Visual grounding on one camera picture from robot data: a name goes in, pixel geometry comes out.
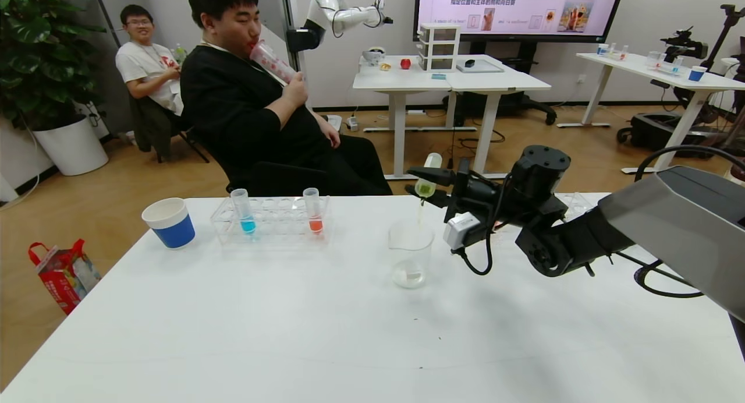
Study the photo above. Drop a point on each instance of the blue pigment test tube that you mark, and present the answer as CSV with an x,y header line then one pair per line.
x,y
247,223

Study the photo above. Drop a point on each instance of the red paper bag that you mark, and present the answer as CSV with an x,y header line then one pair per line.
x,y
61,278

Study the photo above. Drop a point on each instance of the white humanoid robot arm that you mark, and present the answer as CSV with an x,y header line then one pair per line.
x,y
343,17

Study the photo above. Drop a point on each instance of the plastic drink cup with straw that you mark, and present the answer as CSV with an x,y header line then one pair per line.
x,y
273,62

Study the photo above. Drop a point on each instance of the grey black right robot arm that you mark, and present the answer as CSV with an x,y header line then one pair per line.
x,y
669,228

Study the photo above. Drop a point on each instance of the black display stand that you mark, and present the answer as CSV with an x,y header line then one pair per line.
x,y
524,103

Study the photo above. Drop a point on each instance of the black distant robot arm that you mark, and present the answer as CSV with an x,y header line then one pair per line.
x,y
684,42

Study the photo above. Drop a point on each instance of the man in white shirt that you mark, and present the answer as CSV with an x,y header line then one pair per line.
x,y
145,62

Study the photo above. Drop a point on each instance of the green drink bottle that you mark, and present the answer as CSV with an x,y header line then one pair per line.
x,y
180,55

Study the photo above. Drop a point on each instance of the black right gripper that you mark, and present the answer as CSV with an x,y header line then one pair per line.
x,y
464,183

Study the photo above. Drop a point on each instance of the large green potted plant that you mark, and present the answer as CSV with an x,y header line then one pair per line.
x,y
41,53

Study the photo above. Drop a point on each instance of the red pigment test tube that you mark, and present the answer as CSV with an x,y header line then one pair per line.
x,y
315,223

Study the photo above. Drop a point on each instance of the man in black clothes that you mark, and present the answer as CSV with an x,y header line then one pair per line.
x,y
233,106

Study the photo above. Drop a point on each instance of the white plant pot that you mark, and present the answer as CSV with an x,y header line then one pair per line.
x,y
73,149

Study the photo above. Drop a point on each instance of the white bowl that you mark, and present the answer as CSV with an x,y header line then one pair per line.
x,y
373,56

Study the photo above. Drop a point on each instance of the yellow pigment test tube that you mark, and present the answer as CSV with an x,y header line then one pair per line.
x,y
435,160

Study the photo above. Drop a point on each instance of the white desk with tablet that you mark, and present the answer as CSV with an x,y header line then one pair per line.
x,y
500,81

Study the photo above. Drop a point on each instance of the large wall display screen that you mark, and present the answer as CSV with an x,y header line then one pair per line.
x,y
524,13

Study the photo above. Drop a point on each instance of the white desktop drawer unit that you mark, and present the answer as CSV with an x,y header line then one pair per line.
x,y
439,48

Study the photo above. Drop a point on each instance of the long white lab desk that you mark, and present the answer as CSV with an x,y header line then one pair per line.
x,y
640,65

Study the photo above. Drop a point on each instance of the clear acrylic tube rack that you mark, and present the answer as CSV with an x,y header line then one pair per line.
x,y
273,222
576,202

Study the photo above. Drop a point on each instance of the white desk with drawer unit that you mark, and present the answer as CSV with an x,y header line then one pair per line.
x,y
401,80

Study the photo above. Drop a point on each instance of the black folding chair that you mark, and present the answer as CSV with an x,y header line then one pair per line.
x,y
152,129

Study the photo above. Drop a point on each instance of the clear glass beaker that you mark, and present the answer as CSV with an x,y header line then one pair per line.
x,y
410,272

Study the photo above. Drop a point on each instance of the blue white paper cup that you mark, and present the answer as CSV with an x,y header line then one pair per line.
x,y
174,231

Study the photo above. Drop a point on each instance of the grey white robot stand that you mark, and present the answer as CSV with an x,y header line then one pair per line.
x,y
293,10

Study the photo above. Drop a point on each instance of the red apple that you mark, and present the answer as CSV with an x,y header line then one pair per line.
x,y
405,64

